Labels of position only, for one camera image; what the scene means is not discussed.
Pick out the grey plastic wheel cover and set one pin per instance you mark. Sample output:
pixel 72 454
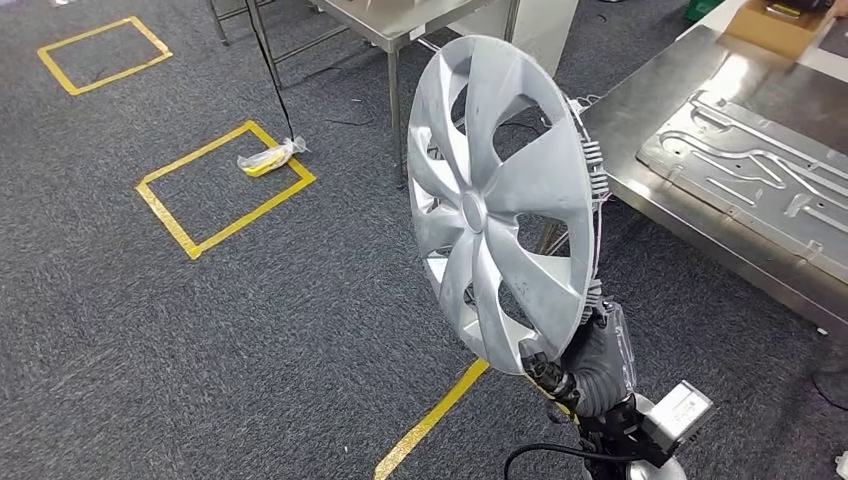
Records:
pixel 530 185

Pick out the stainless steel workbench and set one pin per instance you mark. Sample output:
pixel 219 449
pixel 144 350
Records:
pixel 662 86

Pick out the clear bag with yellow item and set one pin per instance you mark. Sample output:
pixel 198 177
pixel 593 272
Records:
pixel 268 159

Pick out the steel table with thin legs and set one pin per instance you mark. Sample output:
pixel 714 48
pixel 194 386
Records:
pixel 397 26

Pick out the white panel board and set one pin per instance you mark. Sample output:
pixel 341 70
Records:
pixel 543 40

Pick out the stamped grey metal plate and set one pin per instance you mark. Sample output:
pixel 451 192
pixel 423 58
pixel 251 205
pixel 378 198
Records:
pixel 762 172

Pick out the green plastic crate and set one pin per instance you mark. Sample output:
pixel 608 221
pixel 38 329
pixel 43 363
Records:
pixel 699 8

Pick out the brown cardboard box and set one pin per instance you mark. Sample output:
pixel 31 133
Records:
pixel 762 30

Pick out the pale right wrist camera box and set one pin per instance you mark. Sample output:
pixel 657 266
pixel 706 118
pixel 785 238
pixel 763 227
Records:
pixel 676 411

